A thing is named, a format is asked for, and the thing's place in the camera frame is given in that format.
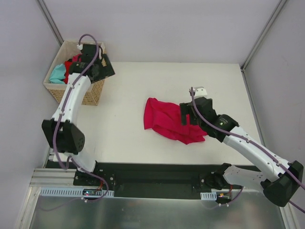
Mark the magenta t shirt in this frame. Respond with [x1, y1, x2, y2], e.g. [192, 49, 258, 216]
[71, 53, 82, 62]
[143, 97, 207, 145]

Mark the wicker basket with cloth liner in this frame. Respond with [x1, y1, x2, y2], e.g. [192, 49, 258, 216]
[43, 40, 104, 106]

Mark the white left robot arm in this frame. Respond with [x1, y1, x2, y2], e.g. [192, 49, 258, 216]
[41, 43, 115, 186]

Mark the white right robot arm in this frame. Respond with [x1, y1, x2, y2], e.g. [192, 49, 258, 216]
[179, 97, 304, 207]

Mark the magenta t shirt in basket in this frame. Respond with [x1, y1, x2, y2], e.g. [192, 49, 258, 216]
[71, 53, 82, 62]

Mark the red t shirt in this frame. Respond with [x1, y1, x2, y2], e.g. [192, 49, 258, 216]
[63, 61, 72, 84]

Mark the turquoise t shirt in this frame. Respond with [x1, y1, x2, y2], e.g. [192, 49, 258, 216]
[49, 64, 66, 84]

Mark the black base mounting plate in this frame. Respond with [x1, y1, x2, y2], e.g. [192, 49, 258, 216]
[45, 160, 263, 200]

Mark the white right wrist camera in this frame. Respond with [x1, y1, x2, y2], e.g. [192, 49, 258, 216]
[189, 86, 207, 98]

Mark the aluminium frame rail left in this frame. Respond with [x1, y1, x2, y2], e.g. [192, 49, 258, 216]
[35, 0, 64, 46]

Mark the aluminium frame rail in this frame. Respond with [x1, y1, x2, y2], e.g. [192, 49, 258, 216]
[240, 0, 289, 73]
[35, 0, 64, 46]

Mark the right slotted cable duct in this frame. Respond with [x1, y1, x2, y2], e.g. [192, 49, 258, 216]
[200, 191, 217, 201]

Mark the slotted cable duct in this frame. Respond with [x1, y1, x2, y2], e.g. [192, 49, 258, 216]
[40, 187, 114, 198]
[200, 191, 217, 201]

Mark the aluminium frame rail right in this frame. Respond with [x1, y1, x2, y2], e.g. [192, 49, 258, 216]
[240, 0, 289, 73]

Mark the left slotted cable duct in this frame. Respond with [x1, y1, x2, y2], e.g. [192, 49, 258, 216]
[40, 187, 114, 198]

